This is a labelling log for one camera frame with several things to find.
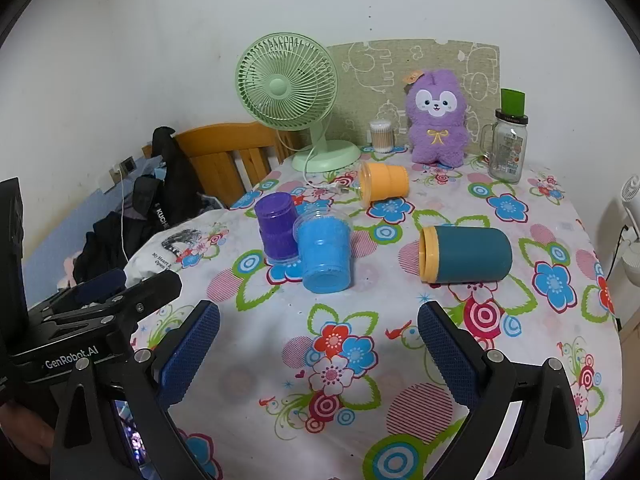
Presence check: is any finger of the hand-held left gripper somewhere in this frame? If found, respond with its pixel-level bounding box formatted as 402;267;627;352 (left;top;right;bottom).
29;270;183;333
60;268;127;306

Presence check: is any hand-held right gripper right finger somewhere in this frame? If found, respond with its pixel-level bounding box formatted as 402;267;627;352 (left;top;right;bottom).
417;301;586;480

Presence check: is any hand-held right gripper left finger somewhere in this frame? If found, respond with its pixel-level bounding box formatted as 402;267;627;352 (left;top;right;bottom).
50;300;221;480

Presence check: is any teal cup with yellow rim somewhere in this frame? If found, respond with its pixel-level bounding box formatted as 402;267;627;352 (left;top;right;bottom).
418;225;513;283

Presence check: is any purple cup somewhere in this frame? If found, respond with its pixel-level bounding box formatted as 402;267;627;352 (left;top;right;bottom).
254;192;303;265

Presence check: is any blue cup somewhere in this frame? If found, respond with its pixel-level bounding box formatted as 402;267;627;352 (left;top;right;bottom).
293;210;353;294

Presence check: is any orange cup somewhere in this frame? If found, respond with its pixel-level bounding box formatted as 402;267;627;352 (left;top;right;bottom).
357;161;410;207

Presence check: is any person's left hand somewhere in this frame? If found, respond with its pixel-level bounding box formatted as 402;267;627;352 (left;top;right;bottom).
0;402;57;466

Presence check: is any dark clothes pile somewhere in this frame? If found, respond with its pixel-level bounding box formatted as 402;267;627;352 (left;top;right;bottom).
72;210;166;286

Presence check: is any white printed cloth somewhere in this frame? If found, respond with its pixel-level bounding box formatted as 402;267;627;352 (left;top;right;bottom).
124;208;236;281

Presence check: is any floral tablecloth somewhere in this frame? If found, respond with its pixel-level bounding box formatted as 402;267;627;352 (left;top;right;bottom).
120;146;626;480

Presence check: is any black clothes pile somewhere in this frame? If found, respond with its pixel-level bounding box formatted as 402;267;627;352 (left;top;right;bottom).
131;126;205;233

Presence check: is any wooden chair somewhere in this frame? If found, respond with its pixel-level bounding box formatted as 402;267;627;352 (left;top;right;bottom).
141;121;297;209

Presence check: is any glass jar mug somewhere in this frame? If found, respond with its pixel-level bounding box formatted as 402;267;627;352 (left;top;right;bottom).
480;108;529;183

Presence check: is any white fan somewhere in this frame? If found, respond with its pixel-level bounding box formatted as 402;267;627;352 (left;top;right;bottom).
604;175;640;286

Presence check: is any cotton swab container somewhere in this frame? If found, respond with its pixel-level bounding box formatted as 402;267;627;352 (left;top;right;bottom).
369;120;395;153

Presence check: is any purple plush toy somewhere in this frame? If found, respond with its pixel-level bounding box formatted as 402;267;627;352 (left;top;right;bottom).
402;70;470;169

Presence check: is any green desk fan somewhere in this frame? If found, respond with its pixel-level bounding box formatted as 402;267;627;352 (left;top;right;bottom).
235;33;361;173

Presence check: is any green jar straw cap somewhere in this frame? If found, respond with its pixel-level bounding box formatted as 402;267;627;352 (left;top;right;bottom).
500;88;527;117

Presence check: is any white charging cable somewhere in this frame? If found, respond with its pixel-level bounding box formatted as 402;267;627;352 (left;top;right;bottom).
118;164;132;261

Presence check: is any fan power cable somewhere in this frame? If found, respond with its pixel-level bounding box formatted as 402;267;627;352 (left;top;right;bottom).
278;132;352;196

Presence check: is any elephant print wall mat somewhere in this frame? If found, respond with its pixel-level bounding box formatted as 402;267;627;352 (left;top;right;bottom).
326;38;500;148

